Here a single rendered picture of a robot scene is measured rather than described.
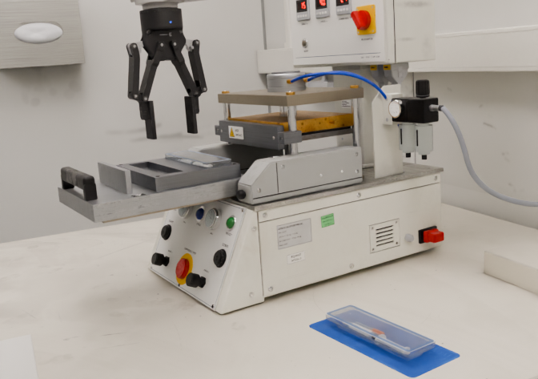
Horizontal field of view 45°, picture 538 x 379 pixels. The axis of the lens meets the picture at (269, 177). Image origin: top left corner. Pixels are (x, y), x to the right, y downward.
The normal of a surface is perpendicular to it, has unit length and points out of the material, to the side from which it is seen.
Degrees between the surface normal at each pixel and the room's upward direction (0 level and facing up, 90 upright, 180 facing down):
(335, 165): 90
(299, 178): 90
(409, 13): 90
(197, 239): 65
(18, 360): 0
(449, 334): 0
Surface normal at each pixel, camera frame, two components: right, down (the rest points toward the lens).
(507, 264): -0.91, 0.14
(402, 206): 0.53, 0.12
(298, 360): -0.07, -0.98
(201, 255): -0.79, -0.28
